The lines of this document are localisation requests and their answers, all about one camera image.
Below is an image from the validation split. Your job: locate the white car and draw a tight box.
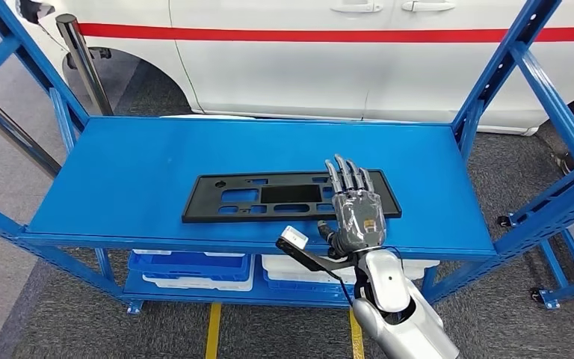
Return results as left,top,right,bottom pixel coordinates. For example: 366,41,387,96
14,0,574,137

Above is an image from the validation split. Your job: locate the wide blue plastic bin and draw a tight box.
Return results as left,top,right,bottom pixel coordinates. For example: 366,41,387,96
263,269,357,303

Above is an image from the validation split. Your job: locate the blue metal shelf rack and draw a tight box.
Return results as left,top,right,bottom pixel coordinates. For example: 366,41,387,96
496,208,574,312
0,0,574,316

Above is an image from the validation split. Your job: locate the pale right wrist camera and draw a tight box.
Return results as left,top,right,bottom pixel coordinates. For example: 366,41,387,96
280,225,310,251

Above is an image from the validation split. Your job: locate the black plastic frame part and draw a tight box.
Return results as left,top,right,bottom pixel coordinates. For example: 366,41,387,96
182,170,403,224

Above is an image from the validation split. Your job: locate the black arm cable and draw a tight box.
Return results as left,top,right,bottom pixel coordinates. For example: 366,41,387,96
333,245,404,308

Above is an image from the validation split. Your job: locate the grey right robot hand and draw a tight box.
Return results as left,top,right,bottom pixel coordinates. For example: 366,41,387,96
316,153,388,256

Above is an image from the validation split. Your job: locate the black camera bracket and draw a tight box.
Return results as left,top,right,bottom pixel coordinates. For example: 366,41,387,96
275,237,359,281

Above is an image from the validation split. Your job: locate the wide white plastic bin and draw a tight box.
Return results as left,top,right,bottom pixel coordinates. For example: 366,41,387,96
261,254,440,281

